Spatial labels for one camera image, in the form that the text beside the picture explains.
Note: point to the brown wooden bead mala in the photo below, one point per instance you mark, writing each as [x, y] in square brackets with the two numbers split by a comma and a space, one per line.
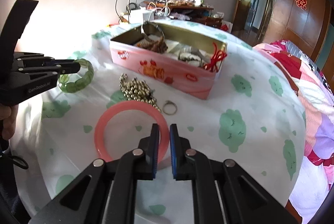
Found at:
[157, 46]

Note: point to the green jade bangle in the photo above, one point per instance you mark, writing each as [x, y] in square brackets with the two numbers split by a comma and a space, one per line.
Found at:
[79, 84]

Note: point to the person's left hand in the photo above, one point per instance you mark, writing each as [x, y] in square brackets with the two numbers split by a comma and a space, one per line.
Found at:
[8, 115]

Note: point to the red knotted cord charm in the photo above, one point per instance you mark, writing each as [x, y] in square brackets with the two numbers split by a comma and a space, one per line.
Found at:
[217, 57]

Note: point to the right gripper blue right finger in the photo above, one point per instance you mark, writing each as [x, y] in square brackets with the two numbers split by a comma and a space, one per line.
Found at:
[223, 192]

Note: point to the red gift bag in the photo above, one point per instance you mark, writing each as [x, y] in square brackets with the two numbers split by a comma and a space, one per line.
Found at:
[226, 26]

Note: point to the pink patchwork quilt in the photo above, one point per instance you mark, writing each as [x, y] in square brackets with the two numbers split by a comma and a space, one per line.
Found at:
[316, 175]

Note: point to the white box appliance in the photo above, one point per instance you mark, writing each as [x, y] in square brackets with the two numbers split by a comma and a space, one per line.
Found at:
[139, 16]

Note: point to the paper booklet in tin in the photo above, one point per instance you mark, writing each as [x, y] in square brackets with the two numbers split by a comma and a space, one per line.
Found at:
[174, 48]

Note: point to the wooden TV cabinet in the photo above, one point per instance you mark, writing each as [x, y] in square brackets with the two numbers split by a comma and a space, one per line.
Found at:
[184, 12]

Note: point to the pink rectangular tin box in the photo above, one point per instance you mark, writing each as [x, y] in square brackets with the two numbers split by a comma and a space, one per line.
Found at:
[177, 74]

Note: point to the clear glass bangle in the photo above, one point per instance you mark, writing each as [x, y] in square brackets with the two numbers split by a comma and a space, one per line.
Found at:
[147, 28]

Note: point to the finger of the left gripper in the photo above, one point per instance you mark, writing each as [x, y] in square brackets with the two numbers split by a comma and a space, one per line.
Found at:
[66, 66]
[49, 60]

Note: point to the white cloud print sheet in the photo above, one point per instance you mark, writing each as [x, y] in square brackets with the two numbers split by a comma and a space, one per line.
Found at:
[252, 115]

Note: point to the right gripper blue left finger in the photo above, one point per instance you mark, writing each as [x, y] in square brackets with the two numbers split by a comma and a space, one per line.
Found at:
[105, 192]

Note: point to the red double happiness sticker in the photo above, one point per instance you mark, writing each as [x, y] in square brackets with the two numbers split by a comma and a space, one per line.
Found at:
[301, 4]

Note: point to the wooden wardrobe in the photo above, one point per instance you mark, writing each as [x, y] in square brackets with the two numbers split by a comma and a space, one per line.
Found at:
[304, 22]

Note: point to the silver metal watch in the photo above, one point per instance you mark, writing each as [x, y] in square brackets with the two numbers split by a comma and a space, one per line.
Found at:
[194, 57]

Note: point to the pink bangle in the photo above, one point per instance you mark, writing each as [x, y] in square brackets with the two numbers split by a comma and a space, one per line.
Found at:
[130, 106]

